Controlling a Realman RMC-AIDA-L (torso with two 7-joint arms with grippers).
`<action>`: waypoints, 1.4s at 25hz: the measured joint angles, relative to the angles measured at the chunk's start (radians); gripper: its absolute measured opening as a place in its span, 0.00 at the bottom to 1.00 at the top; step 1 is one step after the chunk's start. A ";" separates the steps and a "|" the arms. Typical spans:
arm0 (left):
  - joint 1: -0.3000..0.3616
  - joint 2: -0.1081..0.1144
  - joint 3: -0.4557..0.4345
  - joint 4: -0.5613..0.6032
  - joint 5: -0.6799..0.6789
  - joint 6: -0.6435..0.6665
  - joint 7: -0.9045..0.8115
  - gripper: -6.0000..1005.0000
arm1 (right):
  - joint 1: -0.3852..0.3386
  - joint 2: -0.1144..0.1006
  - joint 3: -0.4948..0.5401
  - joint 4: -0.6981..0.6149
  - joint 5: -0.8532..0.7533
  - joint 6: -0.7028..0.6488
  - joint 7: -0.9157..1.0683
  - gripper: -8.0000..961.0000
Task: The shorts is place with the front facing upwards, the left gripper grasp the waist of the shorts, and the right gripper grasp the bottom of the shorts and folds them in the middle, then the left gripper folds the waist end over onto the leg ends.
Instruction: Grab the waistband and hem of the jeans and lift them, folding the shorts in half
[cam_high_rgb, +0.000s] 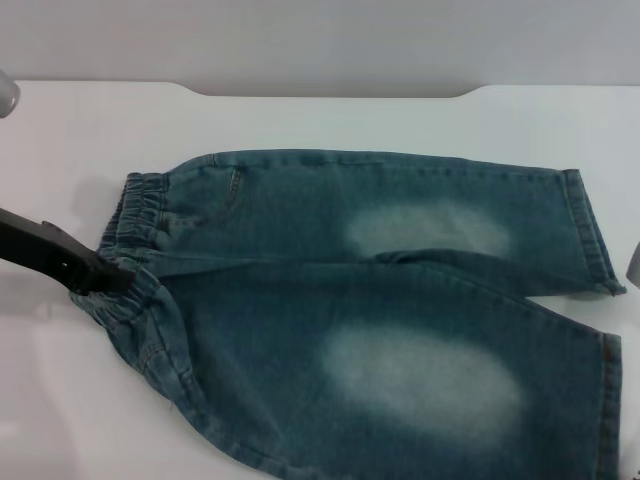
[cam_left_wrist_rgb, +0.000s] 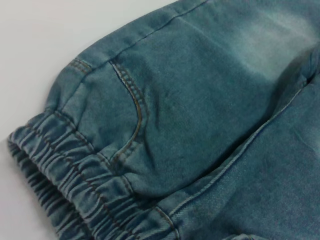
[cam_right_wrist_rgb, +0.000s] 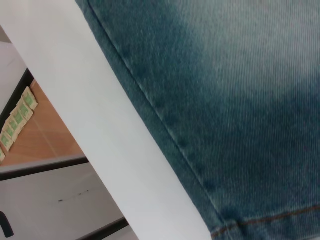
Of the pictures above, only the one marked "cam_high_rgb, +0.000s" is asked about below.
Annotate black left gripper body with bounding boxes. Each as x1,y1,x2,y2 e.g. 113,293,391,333
0,207,97,294

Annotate blue denim shorts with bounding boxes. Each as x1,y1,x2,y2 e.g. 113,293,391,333
67,148,629,480

